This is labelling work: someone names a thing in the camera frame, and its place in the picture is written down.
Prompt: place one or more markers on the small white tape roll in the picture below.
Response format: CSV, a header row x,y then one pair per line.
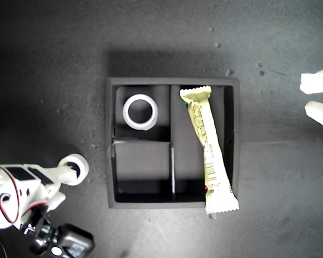
x,y
84,166

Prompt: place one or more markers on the large white tape roll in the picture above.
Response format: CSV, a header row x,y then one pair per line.
x,y
126,113

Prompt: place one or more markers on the green printed snack bar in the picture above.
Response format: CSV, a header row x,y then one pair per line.
x,y
210,150

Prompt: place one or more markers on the black compartment tray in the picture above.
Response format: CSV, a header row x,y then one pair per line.
x,y
150,204

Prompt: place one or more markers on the black camera bracket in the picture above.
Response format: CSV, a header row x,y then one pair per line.
x,y
40,233

